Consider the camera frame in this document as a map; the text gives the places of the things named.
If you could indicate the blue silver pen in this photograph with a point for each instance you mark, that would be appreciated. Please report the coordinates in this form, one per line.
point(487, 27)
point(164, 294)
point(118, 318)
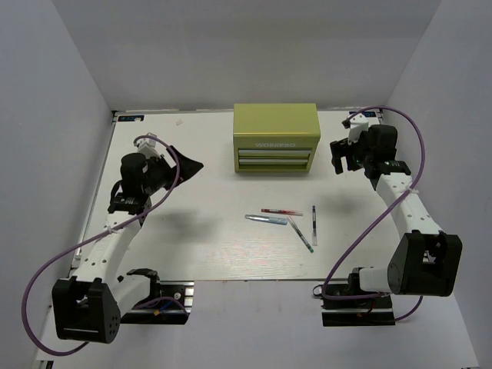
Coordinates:
point(266, 219)

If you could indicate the red pen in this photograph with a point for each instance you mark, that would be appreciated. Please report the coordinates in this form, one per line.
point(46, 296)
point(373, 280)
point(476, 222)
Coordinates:
point(282, 211)

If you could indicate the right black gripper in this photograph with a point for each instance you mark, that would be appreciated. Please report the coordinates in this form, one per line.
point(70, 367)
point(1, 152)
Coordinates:
point(343, 148)

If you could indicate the green pen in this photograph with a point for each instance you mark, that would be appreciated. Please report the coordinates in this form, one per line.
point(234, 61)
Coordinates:
point(300, 234)

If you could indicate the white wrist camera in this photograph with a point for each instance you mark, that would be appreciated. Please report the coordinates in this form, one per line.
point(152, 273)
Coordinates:
point(147, 146)
point(356, 125)

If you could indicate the left blue table label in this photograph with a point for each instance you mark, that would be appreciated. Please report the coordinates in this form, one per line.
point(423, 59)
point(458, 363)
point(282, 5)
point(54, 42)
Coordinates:
point(131, 118)

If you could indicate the purple pen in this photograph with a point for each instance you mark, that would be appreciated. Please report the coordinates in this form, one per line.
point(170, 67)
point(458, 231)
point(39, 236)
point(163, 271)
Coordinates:
point(314, 225)

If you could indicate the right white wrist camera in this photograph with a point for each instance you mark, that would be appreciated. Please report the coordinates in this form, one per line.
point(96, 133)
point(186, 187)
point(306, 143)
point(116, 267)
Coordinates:
point(356, 125)

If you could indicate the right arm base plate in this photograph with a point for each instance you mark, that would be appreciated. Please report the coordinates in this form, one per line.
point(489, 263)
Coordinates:
point(355, 313)

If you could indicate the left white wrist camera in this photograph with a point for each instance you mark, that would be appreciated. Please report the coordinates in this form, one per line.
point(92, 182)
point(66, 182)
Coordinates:
point(147, 146)

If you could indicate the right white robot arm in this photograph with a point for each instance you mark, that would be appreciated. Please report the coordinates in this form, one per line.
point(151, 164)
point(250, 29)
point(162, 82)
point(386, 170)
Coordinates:
point(426, 260)

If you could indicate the right blue table label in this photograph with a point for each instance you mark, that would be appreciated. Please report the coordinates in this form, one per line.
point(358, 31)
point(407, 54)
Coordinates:
point(368, 114)

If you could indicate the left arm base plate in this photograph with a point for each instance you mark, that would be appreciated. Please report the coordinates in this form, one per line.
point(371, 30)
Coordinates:
point(170, 306)

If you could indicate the green metal drawer chest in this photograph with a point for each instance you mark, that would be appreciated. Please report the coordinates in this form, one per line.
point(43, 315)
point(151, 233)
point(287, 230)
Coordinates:
point(275, 137)

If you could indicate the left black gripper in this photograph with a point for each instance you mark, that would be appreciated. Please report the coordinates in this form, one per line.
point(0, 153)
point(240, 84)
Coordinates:
point(187, 167)

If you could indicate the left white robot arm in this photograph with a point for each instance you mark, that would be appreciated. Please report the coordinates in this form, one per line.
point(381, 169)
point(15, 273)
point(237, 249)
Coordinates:
point(90, 304)

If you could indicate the blue table label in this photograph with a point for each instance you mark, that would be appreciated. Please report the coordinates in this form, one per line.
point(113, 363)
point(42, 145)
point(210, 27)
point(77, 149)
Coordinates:
point(368, 114)
point(131, 118)

